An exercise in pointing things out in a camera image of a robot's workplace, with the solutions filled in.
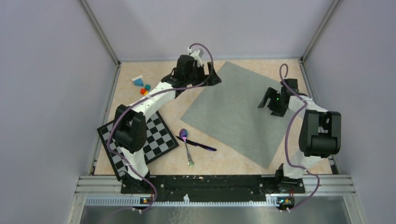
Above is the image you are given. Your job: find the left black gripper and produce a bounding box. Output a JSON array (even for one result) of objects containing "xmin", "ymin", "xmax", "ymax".
[{"xmin": 185, "ymin": 61, "xmax": 221, "ymax": 87}]

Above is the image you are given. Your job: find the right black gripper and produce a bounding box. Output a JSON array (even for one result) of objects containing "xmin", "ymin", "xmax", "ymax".
[{"xmin": 258, "ymin": 87, "xmax": 286, "ymax": 117}]

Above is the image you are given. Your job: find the grey cloth napkin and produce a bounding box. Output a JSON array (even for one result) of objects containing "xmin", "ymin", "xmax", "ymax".
[{"xmin": 181, "ymin": 62, "xmax": 293, "ymax": 168}]

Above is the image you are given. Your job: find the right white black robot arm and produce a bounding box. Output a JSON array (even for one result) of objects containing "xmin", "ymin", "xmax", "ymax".
[{"xmin": 258, "ymin": 78, "xmax": 341, "ymax": 192}]

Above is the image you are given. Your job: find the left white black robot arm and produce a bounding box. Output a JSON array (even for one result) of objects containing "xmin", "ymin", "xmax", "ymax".
[{"xmin": 110, "ymin": 55, "xmax": 221, "ymax": 193}]

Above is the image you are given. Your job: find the iridescent purple spoon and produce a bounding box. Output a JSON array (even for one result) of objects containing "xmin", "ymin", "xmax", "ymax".
[{"xmin": 179, "ymin": 128, "xmax": 194, "ymax": 167}]

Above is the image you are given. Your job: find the iridescent purple knife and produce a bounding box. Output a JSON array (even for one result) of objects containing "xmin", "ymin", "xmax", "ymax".
[{"xmin": 176, "ymin": 136, "xmax": 217, "ymax": 152}]

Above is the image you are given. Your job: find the blue white wedge block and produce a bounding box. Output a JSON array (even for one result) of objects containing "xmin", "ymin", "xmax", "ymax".
[{"xmin": 131, "ymin": 75, "xmax": 145, "ymax": 87}]

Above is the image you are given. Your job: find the black grey checkerboard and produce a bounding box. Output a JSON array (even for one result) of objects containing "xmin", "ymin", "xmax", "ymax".
[{"xmin": 97, "ymin": 111, "xmax": 179, "ymax": 181}]

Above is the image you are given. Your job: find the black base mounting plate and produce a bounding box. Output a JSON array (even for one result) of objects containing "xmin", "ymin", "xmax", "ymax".
[{"xmin": 120, "ymin": 174, "xmax": 306, "ymax": 203}]

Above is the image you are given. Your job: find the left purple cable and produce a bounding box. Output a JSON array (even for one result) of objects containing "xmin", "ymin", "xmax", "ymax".
[{"xmin": 99, "ymin": 43, "xmax": 215, "ymax": 217}]

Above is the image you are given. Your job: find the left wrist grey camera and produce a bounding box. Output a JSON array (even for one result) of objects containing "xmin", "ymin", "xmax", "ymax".
[{"xmin": 188, "ymin": 48, "xmax": 204, "ymax": 61}]

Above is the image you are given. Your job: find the right aluminium corner post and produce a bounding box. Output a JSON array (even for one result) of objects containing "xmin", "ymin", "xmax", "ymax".
[{"xmin": 300, "ymin": 0, "xmax": 343, "ymax": 63}]

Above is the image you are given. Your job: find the aluminium corner post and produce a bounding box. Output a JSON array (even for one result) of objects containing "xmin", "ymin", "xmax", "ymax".
[
  {"xmin": 300, "ymin": 0, "xmax": 343, "ymax": 63},
  {"xmin": 78, "ymin": 0, "xmax": 120, "ymax": 67}
]

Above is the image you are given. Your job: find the left aluminium corner post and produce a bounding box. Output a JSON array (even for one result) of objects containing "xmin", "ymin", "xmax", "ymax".
[{"xmin": 78, "ymin": 0, "xmax": 120, "ymax": 67}]

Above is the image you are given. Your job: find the aluminium front frame rail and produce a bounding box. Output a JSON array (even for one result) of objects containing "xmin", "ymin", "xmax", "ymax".
[{"xmin": 75, "ymin": 175, "xmax": 356, "ymax": 208}]

